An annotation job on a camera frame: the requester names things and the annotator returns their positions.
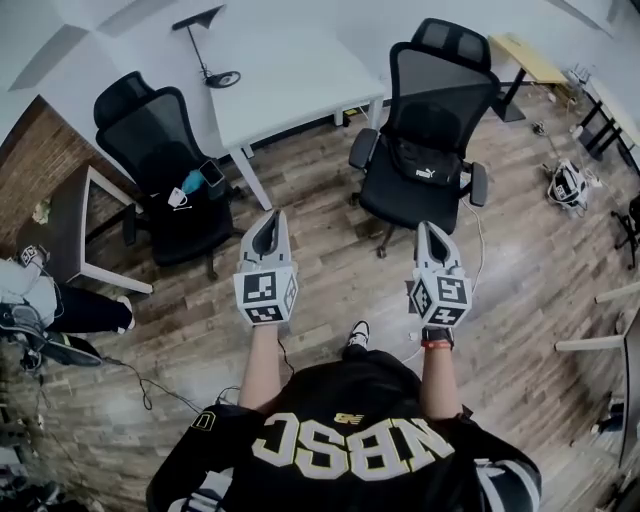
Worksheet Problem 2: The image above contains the black desk lamp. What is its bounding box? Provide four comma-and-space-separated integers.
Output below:
171, 4, 242, 90

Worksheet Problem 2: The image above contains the black phone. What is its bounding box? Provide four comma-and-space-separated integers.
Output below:
199, 159, 227, 189

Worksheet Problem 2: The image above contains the red and black wristband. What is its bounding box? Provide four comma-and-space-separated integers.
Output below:
420, 326, 456, 350

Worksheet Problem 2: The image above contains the dark wooden table white frame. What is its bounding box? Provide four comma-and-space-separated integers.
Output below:
13, 163, 154, 297

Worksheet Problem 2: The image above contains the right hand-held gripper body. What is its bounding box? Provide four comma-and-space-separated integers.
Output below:
409, 258, 474, 330

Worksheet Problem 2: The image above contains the person's right forearm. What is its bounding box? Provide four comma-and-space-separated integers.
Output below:
418, 344, 465, 422

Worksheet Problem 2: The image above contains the blue and black office chair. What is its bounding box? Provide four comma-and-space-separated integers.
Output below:
609, 193, 640, 272

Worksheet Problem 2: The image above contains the person's left forearm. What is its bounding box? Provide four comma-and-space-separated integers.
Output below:
236, 322, 282, 417

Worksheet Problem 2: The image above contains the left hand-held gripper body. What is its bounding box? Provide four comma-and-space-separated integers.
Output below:
232, 248, 300, 327

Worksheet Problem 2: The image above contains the black cable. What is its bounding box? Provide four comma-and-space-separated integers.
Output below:
97, 355, 204, 413

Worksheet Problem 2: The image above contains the black Puma bag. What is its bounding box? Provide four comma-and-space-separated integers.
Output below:
385, 133, 465, 187

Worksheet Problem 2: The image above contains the yellow wooden table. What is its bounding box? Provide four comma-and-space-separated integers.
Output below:
486, 31, 572, 124

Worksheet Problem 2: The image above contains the white table with black legs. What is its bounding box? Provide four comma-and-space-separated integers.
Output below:
573, 74, 640, 175

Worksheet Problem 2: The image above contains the black mesh office chair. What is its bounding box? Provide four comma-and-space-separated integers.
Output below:
92, 70, 247, 282
347, 17, 502, 260

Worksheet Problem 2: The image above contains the person's white and black shoe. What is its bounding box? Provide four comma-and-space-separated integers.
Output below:
348, 319, 372, 349

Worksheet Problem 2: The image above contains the blue cloth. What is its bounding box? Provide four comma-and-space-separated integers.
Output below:
181, 169, 207, 195

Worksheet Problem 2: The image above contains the person's black jersey torso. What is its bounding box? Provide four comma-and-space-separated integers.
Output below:
145, 345, 544, 512

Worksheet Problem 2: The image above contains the white rectangular table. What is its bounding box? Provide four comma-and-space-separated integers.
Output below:
205, 23, 387, 212

